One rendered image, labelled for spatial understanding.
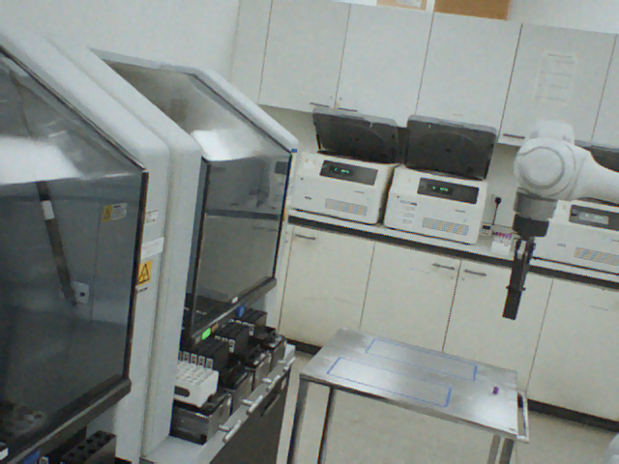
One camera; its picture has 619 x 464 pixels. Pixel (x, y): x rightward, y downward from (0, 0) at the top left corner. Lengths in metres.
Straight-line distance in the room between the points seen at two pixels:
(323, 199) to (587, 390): 1.87
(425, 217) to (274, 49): 1.46
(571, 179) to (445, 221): 2.47
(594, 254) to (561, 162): 2.55
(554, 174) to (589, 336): 2.70
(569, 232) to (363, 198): 1.16
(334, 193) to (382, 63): 0.87
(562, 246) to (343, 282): 1.27
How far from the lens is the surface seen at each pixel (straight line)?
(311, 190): 3.79
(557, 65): 3.94
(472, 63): 3.93
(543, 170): 1.20
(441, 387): 1.90
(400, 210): 3.69
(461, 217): 3.66
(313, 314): 3.93
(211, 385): 1.60
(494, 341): 3.82
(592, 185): 1.26
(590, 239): 3.71
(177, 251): 1.36
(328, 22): 4.09
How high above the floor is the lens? 1.56
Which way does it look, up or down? 12 degrees down
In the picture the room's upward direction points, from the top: 9 degrees clockwise
